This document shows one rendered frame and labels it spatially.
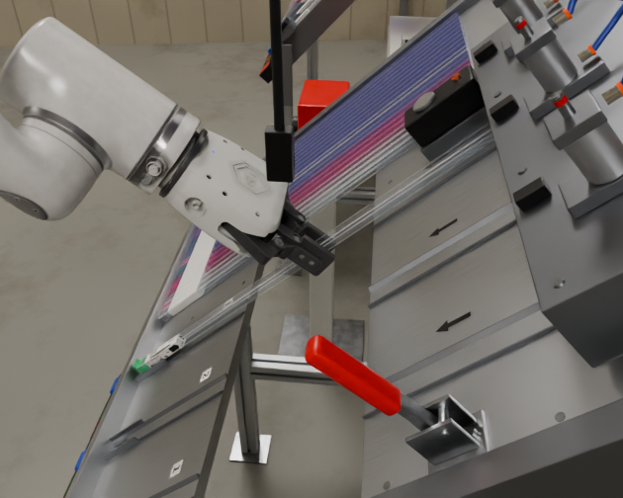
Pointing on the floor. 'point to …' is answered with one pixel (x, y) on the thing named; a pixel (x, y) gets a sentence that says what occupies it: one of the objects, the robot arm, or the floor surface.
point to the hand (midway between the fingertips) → (311, 249)
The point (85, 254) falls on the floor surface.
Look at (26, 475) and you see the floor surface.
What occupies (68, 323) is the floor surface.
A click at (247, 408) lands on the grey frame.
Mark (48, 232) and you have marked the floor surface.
